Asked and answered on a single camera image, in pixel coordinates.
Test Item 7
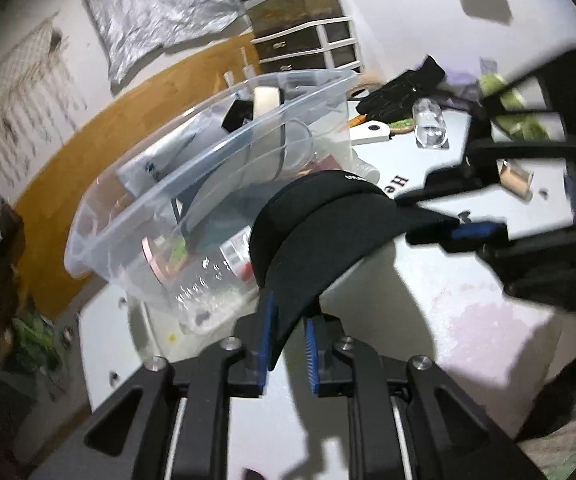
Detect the black visor cap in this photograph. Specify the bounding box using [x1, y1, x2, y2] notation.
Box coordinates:
[249, 170, 458, 370]

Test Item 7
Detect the clear jar with sticks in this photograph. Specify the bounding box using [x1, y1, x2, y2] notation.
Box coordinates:
[497, 159, 533, 203]

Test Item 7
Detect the clear glass cup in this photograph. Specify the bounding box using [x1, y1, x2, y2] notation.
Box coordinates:
[412, 98, 448, 150]

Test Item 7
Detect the green cloth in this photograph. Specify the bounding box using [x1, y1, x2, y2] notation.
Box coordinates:
[478, 73, 550, 142]

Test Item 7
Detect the white cutting board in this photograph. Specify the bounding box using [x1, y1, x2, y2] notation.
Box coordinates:
[349, 115, 391, 146]

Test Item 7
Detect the black glove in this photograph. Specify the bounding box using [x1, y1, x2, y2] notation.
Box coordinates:
[356, 55, 445, 122]

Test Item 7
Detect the purple cloth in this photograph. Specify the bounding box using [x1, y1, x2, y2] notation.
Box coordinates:
[441, 70, 482, 102]

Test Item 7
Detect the clear plastic storage bin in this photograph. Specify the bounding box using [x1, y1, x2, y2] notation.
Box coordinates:
[64, 70, 358, 332]

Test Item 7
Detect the white drawer cabinet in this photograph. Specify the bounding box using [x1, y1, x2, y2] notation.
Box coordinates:
[251, 16, 363, 73]

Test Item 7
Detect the glass fish tank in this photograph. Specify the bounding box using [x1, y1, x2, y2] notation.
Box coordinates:
[240, 0, 343, 37]

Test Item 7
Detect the silver foil sheet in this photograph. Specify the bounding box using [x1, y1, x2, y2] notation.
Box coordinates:
[84, 0, 239, 87]

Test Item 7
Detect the macrame wall hanging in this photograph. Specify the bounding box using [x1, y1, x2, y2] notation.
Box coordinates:
[0, 16, 87, 202]

